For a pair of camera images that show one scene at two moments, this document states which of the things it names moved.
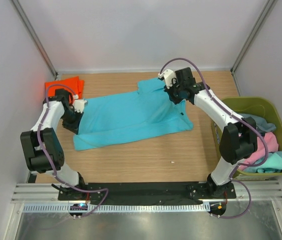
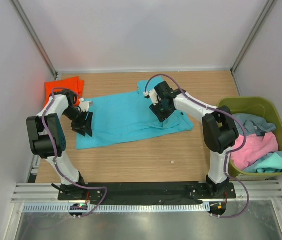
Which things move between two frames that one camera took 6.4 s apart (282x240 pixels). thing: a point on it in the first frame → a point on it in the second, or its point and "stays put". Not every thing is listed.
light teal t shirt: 276,162 stays put
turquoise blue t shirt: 144,113 stays put
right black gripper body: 174,93 → 160,110
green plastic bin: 263,107 stays put
